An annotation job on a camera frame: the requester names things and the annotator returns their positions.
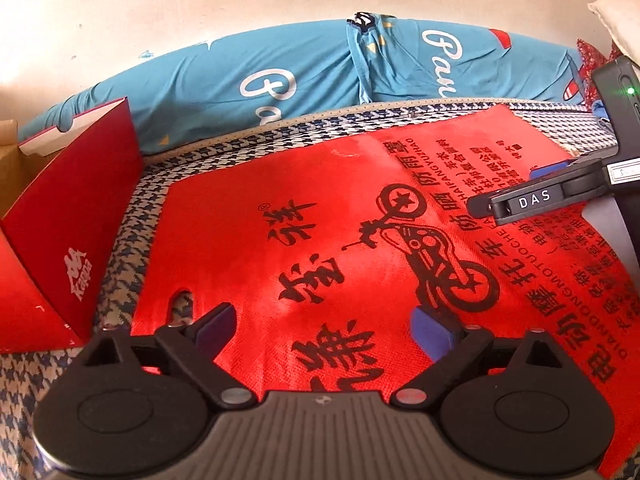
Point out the red shoe box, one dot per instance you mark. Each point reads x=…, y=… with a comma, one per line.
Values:
x=75, y=200

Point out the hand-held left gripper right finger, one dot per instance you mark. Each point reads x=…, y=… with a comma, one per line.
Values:
x=432, y=330

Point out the long blue pillow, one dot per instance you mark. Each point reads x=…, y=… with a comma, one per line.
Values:
x=200, y=85

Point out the red floral cloth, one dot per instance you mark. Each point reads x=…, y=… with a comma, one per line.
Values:
x=595, y=57

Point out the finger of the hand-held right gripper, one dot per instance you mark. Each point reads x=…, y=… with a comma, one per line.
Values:
x=479, y=206
x=550, y=169

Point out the red nonwoven shopping bag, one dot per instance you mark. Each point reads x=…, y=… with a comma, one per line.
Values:
x=250, y=240

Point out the blue fleece garment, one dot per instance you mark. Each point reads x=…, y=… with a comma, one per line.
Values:
x=599, y=111

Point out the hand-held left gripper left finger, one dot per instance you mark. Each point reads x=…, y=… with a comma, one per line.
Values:
x=215, y=327

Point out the grey white pillow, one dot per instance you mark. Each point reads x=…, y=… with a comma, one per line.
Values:
x=620, y=25

